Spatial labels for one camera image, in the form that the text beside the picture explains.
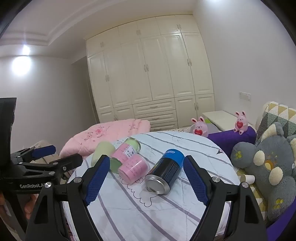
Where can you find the purple cushion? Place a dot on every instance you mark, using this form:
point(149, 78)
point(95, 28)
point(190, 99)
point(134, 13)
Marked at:
point(227, 141)

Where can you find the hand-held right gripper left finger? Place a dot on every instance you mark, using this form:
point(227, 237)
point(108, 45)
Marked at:
point(98, 180)

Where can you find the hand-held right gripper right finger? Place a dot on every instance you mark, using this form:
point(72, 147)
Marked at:
point(196, 183)

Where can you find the person's left hand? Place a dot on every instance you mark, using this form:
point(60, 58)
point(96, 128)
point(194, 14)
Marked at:
point(30, 206)

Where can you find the triangle patterned pillow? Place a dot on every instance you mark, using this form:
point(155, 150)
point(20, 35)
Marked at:
point(275, 113)

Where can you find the white nightstand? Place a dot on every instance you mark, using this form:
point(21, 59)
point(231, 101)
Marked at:
point(222, 118)

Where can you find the pink quilt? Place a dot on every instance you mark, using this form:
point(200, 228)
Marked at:
point(101, 132)

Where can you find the pink bunny toy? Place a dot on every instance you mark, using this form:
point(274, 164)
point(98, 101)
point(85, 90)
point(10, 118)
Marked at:
point(200, 128)
point(240, 124)

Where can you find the wall switch panel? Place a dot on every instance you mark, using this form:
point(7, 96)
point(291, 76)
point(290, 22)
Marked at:
point(245, 95)

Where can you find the cream wardrobe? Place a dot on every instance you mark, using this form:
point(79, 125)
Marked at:
point(150, 69)

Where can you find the grey plush toy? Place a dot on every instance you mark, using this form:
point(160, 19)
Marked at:
point(270, 162)

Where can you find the pink and green cup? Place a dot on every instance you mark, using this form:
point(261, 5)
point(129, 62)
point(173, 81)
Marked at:
point(126, 151)

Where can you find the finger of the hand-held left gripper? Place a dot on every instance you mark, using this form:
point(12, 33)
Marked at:
point(44, 151)
point(69, 160)

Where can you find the blue and black metal can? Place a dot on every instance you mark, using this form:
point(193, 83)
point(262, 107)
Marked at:
point(165, 171)

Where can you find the light green cup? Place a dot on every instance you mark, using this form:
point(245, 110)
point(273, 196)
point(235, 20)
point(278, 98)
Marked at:
point(101, 151)

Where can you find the small paper cup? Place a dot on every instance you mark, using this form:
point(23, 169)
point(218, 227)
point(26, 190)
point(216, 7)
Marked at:
point(248, 178)

